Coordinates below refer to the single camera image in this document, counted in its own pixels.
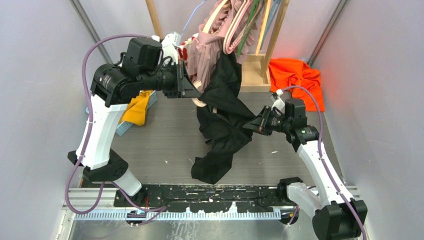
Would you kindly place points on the red poppy print garment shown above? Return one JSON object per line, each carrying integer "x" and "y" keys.
{"x": 183, "y": 49}

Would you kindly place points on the light blue hanger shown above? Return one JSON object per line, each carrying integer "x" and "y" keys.
{"x": 191, "y": 16}

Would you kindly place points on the yellow garment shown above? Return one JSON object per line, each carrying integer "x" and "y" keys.
{"x": 137, "y": 109}

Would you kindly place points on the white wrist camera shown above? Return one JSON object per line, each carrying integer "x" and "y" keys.
{"x": 170, "y": 44}
{"x": 278, "y": 103}

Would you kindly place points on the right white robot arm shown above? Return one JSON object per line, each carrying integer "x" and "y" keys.
{"x": 333, "y": 210}

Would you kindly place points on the teal hanger on rack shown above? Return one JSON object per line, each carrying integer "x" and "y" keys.
{"x": 271, "y": 15}

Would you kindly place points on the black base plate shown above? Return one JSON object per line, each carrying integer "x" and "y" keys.
{"x": 177, "y": 198}

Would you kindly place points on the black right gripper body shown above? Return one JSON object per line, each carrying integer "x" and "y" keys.
{"x": 274, "y": 122}

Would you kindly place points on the wooden hanger rack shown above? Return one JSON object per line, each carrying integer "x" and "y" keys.
{"x": 255, "y": 70}

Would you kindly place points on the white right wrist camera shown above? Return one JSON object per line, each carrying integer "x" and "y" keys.
{"x": 278, "y": 103}

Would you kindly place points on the beige plastic hanger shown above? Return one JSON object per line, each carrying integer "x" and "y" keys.
{"x": 223, "y": 4}

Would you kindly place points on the blue plastic basket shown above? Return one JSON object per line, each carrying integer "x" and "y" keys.
{"x": 121, "y": 128}

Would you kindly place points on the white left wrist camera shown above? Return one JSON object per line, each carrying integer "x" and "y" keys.
{"x": 170, "y": 44}

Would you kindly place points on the pink hanger on rack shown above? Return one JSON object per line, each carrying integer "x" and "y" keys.
{"x": 231, "y": 38}

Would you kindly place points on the orange garment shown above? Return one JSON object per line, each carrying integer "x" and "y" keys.
{"x": 285, "y": 72}

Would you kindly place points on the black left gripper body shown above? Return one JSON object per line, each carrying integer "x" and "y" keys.
{"x": 167, "y": 78}

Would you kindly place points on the peach hanger on rack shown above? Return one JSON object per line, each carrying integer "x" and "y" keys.
{"x": 265, "y": 16}

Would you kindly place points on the black garment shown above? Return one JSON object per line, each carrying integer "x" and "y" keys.
{"x": 221, "y": 121}

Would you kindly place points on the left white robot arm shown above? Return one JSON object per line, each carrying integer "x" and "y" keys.
{"x": 100, "y": 162}

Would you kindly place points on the cream hanger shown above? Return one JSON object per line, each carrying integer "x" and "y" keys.
{"x": 200, "y": 92}

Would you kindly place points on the pink pleated skirt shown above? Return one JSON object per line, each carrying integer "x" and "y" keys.
{"x": 207, "y": 48}

